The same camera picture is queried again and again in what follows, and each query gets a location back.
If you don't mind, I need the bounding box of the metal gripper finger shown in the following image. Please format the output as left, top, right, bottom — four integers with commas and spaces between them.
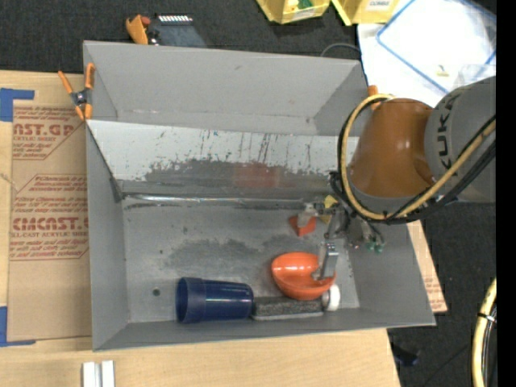
312, 240, 339, 281
296, 202, 324, 228

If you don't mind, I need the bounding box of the small orange wedge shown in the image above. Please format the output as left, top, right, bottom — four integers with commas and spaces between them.
287, 214, 318, 238

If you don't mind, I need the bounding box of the orange plastic bowl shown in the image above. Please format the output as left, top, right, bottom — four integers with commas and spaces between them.
270, 252, 338, 302

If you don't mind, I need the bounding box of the dark grey flat sponge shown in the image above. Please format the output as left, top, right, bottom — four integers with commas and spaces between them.
251, 296, 326, 323

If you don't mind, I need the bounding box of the grey metal bin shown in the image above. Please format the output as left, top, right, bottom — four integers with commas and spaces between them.
82, 40, 438, 352

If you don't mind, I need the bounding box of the dark blue plastic cup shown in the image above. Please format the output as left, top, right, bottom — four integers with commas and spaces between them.
174, 277, 256, 325

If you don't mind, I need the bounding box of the brown cardboard board red print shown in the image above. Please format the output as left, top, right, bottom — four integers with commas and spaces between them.
0, 69, 449, 348

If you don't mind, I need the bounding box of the white ring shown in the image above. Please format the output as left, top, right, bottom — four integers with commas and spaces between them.
320, 284, 342, 313

